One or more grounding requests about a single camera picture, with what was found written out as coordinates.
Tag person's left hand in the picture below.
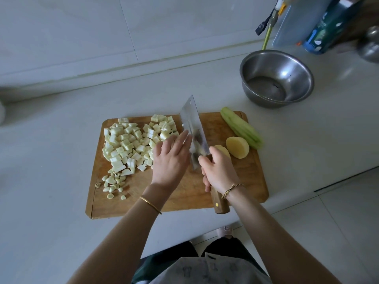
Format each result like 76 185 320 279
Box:
151 129 193 194

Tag person's right hand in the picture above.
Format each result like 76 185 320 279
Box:
198 146 242 200

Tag yellow potato piece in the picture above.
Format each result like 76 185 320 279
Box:
225 136 251 160

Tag peeled green cucumber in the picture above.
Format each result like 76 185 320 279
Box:
220 106 264 149

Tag cleaver with wooden handle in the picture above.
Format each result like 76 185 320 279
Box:
179 95 231 215

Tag pile of garlic cloves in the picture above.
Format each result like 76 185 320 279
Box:
95 171 128 200

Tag person's left forearm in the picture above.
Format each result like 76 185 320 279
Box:
68 186 163 284

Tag person's right forearm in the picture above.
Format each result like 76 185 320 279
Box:
225 186 341 284

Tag person's right foot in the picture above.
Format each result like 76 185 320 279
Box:
216 226 235 239

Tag wooden cutting board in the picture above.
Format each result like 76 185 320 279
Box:
85 111 270 220

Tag gold bangle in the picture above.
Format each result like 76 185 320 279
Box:
139 196 162 215

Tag dark green trousers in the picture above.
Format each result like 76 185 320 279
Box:
131 236 267 284

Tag white patterned garment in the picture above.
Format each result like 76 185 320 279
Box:
148 253 273 284

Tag deep stainless steel bowl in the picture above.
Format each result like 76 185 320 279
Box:
239 49 315 109

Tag light blue plastic board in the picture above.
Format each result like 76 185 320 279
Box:
272 0 338 48

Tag dark green bottle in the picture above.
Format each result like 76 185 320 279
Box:
303 0 365 55

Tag shallow stainless steel bowl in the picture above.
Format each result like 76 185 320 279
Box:
356 25 379 64

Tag braided cord bracelet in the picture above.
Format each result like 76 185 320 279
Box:
220 183 242 200

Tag wall tap with hose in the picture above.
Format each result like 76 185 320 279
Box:
255 10 279 36

